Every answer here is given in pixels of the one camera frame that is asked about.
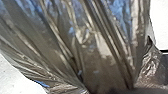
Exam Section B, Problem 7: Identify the shiny silver plastic bag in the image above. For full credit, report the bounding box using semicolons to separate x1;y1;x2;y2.
0;0;165;94

